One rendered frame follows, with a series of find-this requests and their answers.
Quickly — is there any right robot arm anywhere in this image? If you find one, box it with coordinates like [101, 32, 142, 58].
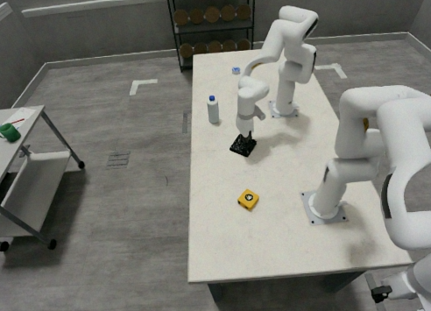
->
[237, 6, 318, 121]

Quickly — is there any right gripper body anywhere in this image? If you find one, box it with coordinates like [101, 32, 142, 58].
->
[236, 116, 254, 138]

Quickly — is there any white bottle with blue cap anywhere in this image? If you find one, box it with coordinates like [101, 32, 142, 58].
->
[207, 95, 220, 124]

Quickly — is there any black knob box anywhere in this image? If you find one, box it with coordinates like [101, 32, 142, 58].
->
[230, 134, 257, 158]

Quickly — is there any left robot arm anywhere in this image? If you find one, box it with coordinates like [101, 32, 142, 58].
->
[308, 86, 431, 311]

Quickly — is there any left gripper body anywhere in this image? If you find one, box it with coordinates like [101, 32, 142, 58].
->
[381, 266, 419, 300]

